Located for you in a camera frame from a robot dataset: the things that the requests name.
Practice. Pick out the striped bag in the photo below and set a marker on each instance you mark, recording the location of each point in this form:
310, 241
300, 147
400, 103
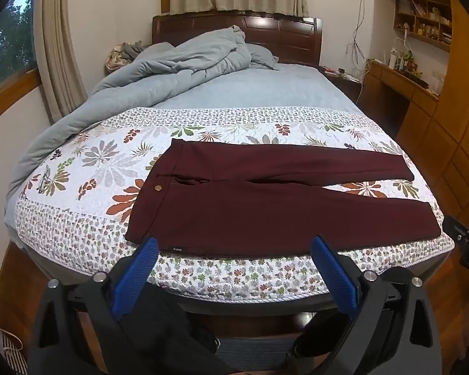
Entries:
9, 349

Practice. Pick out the beige side curtain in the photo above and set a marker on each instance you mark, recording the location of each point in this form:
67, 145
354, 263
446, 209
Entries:
58, 54

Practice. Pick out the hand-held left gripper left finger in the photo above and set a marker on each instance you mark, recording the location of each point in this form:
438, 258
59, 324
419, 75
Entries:
138, 273

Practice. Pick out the wooden wall shelf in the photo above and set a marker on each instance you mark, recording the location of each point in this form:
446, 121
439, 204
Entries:
422, 19

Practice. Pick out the wooden wardrobe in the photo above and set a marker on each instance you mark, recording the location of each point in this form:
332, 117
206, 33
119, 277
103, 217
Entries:
465, 117

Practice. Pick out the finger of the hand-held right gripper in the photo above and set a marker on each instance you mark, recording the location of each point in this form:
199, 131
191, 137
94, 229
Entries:
455, 227

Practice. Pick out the grey-blue duvet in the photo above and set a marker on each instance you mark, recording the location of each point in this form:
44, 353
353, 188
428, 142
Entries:
172, 74

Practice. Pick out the white floral quilt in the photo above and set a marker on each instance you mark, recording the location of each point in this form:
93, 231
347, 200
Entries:
101, 187

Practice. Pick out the dark bed frame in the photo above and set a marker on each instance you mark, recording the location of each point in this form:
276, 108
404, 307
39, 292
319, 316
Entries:
250, 308

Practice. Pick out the blue bed sheet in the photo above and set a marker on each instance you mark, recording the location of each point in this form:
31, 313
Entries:
281, 90

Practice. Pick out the maroon pants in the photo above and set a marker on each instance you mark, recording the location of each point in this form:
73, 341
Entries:
258, 211

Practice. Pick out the pile of clothes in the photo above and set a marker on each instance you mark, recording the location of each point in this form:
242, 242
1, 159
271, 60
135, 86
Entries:
119, 54

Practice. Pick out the wooden nightstand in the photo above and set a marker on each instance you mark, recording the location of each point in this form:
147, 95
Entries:
346, 84

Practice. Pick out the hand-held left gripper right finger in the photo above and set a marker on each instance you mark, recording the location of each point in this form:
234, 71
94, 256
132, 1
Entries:
334, 277

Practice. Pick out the wooden desk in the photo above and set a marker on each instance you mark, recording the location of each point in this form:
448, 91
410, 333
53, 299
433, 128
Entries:
398, 86

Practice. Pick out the window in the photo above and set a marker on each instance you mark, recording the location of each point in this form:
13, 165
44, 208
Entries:
8, 43

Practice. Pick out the wooden window sill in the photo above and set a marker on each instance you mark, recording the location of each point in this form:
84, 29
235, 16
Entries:
11, 93

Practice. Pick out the white bottle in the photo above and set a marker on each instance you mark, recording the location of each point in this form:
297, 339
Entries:
392, 58

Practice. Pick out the dark wooden headboard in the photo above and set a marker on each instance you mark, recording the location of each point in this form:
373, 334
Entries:
289, 35

